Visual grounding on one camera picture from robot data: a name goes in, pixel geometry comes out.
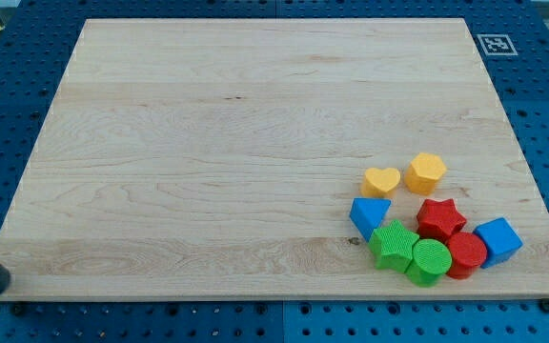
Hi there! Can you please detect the green cylinder block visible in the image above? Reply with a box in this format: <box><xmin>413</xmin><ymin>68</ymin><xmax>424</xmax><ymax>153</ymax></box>
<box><xmin>405</xmin><ymin>239</ymin><xmax>452</xmax><ymax>287</ymax></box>

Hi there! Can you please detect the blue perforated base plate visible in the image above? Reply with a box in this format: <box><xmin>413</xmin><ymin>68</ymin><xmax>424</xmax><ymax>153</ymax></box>
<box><xmin>0</xmin><ymin>1</ymin><xmax>549</xmax><ymax>342</ymax></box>

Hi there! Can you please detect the red star block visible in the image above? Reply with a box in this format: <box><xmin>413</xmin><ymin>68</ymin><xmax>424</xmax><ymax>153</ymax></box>
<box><xmin>417</xmin><ymin>198</ymin><xmax>467</xmax><ymax>242</ymax></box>

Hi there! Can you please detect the blue cube block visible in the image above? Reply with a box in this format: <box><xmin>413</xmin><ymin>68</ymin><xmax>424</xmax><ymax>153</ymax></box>
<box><xmin>474</xmin><ymin>217</ymin><xmax>523</xmax><ymax>269</ymax></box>

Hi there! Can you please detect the white fiducial marker tag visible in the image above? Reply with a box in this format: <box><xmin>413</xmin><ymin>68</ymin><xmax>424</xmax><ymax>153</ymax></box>
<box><xmin>477</xmin><ymin>33</ymin><xmax>518</xmax><ymax>56</ymax></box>

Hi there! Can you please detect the blue triangle block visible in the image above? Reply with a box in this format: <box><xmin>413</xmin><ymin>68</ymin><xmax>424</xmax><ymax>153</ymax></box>
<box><xmin>349</xmin><ymin>197</ymin><xmax>392</xmax><ymax>242</ymax></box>

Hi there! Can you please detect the red cylinder block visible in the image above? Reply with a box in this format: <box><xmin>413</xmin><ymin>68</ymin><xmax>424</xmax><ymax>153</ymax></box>
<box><xmin>446</xmin><ymin>232</ymin><xmax>487</xmax><ymax>279</ymax></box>

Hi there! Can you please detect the green star block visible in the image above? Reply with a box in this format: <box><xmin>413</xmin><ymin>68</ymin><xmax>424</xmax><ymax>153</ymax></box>
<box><xmin>368</xmin><ymin>219</ymin><xmax>419</xmax><ymax>273</ymax></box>

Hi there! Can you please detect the light wooden board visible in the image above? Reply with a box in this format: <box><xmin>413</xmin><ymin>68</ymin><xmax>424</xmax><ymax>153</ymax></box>
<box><xmin>0</xmin><ymin>18</ymin><xmax>549</xmax><ymax>302</ymax></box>

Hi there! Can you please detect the yellow heart block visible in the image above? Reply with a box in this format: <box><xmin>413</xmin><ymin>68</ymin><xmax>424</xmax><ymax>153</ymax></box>
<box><xmin>359</xmin><ymin>168</ymin><xmax>401</xmax><ymax>198</ymax></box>

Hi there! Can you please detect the yellow hexagon block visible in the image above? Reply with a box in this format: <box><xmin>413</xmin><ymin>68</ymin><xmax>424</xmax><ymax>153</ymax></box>
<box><xmin>403</xmin><ymin>152</ymin><xmax>447</xmax><ymax>195</ymax></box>

